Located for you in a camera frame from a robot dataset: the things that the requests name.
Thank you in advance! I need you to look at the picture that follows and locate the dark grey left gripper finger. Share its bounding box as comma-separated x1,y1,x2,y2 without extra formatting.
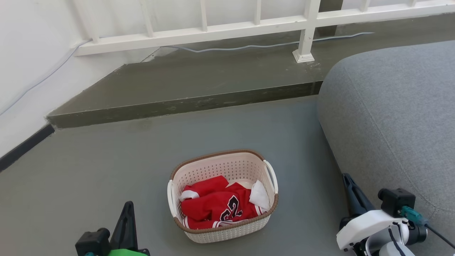
110,204,129,251
124,201,139,251

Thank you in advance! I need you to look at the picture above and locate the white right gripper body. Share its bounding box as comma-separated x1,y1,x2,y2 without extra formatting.
336,209,410,251

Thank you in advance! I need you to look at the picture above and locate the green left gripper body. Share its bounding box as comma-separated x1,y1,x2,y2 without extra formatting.
106,248,150,256

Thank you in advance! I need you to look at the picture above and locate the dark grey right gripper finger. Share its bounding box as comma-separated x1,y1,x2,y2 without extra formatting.
342,173,375,219

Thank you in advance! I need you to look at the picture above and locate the cream plastic laundry basket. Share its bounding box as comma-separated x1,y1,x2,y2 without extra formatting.
167,149,279,244

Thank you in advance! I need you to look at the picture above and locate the red basketball jersey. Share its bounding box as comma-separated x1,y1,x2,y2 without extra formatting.
180,175,266,230

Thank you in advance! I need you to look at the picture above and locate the grey fabric sofa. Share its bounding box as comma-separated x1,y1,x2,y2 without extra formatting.
317,41,455,256

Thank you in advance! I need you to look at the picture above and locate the white cloth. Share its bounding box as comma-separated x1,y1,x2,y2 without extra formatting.
248,180,271,211

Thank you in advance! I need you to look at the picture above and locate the black baseboard strip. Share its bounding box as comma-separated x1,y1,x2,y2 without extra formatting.
0,123,56,173

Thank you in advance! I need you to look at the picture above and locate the white railing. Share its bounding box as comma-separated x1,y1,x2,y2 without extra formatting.
69,0,455,64

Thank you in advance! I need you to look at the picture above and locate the teal right camera connector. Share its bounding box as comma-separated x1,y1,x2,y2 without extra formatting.
398,205,429,227

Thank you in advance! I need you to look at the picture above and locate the thin grey wall cable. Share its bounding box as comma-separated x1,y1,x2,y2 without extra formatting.
0,40,90,117

